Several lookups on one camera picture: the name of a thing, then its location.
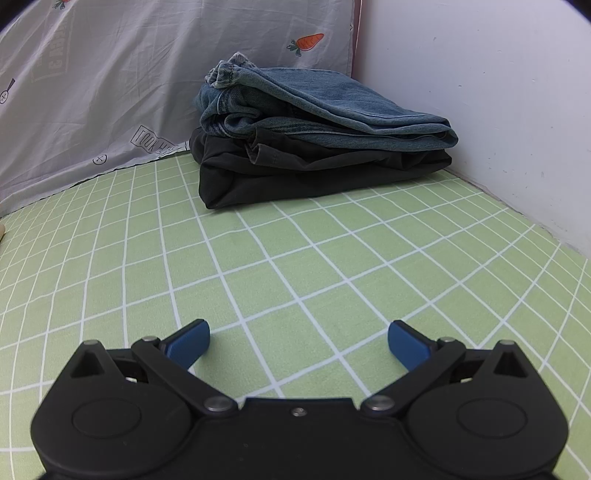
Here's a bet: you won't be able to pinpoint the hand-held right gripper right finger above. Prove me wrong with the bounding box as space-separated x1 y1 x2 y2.
360 319 532 417

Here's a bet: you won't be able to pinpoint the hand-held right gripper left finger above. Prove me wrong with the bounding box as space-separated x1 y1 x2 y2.
69 319 239 417

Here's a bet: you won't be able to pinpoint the folded black garment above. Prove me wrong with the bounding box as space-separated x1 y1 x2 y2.
189 127 453 210

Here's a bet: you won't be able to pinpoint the folded blue jeans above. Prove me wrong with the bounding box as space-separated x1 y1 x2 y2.
194 52 459 153

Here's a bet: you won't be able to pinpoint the grey carrot-print blanket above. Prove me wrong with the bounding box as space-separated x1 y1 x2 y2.
0 0 362 219

